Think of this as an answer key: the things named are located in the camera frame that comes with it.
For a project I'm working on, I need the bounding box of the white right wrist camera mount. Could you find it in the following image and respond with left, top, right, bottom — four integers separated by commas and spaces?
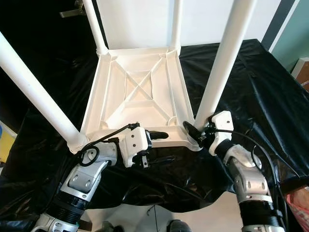
208, 110, 235, 155

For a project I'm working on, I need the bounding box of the black plastic table cover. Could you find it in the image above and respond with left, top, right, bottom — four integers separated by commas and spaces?
0, 40, 309, 225

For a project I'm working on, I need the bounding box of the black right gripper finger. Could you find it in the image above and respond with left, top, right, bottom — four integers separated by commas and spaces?
183, 121, 203, 143

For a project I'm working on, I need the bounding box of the black door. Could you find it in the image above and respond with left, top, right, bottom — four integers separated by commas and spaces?
0, 0, 102, 121

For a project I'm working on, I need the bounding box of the brown wooden cabinet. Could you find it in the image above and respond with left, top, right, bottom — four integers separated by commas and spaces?
292, 57, 309, 90

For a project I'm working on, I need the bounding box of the yellow waste bin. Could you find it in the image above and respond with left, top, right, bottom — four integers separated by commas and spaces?
0, 123, 16, 158

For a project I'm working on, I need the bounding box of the grey left robot foot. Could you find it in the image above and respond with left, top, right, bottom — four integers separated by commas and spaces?
100, 222, 119, 232

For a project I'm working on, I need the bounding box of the metal door handle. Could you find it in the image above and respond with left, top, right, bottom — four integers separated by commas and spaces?
60, 0, 87, 18

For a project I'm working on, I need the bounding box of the grey right robot foot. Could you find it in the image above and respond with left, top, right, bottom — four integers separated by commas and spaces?
167, 220, 194, 232

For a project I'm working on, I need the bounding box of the white plastic table leg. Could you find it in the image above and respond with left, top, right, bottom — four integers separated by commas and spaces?
170, 0, 183, 51
193, 0, 256, 131
0, 33, 88, 154
83, 0, 108, 55

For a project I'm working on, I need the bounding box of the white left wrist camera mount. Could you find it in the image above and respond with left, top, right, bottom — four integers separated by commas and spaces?
118, 125, 150, 168

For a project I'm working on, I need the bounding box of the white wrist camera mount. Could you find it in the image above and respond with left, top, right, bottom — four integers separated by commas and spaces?
208, 110, 235, 155
118, 125, 150, 168

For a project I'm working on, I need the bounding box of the pink shopping bag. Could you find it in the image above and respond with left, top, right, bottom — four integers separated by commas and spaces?
285, 186, 309, 228

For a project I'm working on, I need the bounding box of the grey robot foot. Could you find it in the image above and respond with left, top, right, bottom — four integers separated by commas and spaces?
100, 222, 119, 232
167, 220, 194, 232

